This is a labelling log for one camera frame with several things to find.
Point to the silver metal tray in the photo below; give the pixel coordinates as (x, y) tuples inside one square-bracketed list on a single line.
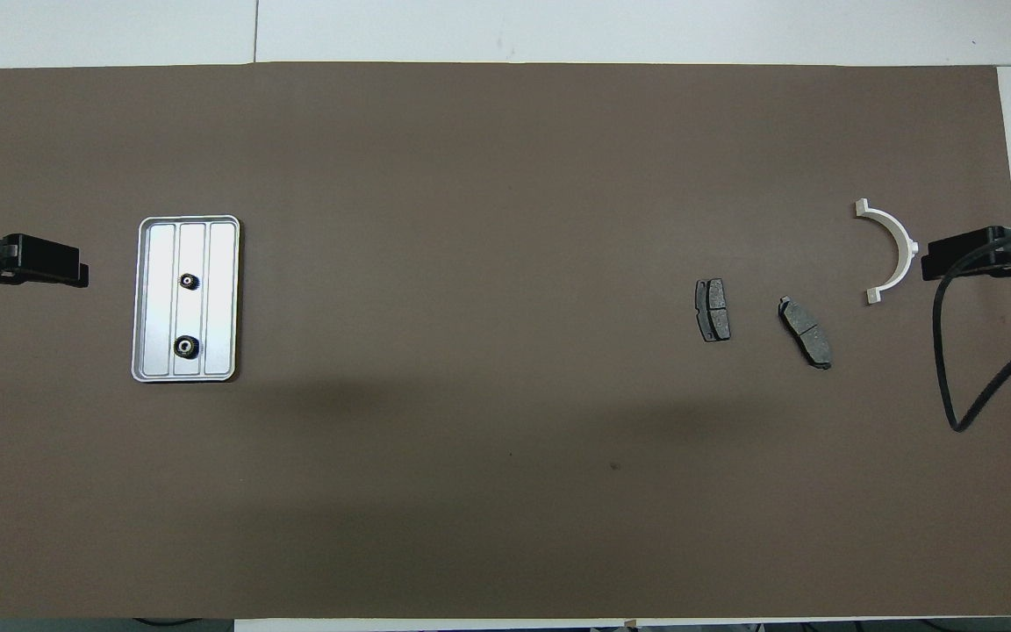
[(216, 307)]

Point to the long dark grey brake pad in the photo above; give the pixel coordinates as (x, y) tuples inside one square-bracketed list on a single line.
[(806, 332)]

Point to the small dark grey brake pad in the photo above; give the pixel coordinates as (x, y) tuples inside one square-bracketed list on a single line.
[(713, 310)]

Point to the brown table mat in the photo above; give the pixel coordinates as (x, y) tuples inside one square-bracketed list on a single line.
[(505, 219)]

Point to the white semicircular plastic bracket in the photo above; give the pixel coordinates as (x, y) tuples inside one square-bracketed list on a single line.
[(896, 230)]

